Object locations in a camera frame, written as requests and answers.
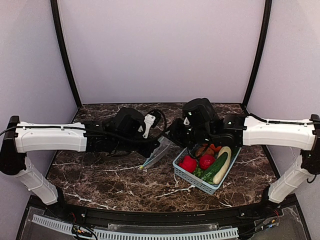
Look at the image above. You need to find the white slotted cable duct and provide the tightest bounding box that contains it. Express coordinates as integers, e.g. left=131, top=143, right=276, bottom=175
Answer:
left=31, top=214, right=239, bottom=240

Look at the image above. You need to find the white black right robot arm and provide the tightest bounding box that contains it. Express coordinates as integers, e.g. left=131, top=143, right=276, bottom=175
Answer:
left=167, top=98, right=320, bottom=204

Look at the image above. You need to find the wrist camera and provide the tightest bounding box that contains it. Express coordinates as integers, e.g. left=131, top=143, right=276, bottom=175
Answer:
left=183, top=117, right=190, bottom=126
left=139, top=109, right=163, bottom=139

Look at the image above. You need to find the dark red round fruit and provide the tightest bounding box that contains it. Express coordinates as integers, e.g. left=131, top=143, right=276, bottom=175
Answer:
left=199, top=154, right=216, bottom=170

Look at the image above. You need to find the white radish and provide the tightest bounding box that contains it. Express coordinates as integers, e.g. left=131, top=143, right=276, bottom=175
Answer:
left=212, top=146, right=232, bottom=185

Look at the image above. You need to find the orange fruit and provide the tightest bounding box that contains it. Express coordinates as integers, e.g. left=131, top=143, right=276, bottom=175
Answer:
left=210, top=144, right=222, bottom=153

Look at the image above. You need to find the brown potato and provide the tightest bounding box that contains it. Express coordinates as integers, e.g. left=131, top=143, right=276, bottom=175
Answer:
left=195, top=146, right=215, bottom=158

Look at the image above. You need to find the black front rail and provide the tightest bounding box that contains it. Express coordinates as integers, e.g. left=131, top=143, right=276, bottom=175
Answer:
left=44, top=202, right=281, bottom=228

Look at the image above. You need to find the clear zip top bag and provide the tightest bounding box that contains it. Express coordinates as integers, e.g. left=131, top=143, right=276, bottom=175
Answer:
left=140, top=136, right=172, bottom=170

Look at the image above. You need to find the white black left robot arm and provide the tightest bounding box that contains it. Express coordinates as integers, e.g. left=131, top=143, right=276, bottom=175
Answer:
left=0, top=107, right=166, bottom=206

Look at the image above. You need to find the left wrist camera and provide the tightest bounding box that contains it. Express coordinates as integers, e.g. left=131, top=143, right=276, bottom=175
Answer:
left=139, top=109, right=163, bottom=139

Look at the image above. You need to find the green cucumber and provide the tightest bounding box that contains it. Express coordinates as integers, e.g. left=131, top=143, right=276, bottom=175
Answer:
left=200, top=161, right=218, bottom=183

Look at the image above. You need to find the green leafy vegetable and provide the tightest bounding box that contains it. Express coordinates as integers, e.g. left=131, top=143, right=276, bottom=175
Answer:
left=231, top=147, right=241, bottom=158

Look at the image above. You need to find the green grapes bunch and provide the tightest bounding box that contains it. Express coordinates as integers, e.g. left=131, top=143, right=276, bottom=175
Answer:
left=192, top=166, right=204, bottom=178

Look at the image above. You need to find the light blue plastic basket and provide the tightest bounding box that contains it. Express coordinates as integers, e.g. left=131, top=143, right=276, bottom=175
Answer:
left=172, top=147, right=242, bottom=195

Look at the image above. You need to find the red tomato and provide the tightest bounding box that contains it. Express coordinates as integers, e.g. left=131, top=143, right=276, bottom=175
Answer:
left=178, top=155, right=197, bottom=173

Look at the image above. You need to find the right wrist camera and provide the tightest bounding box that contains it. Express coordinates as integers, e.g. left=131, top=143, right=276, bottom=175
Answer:
left=183, top=117, right=190, bottom=126

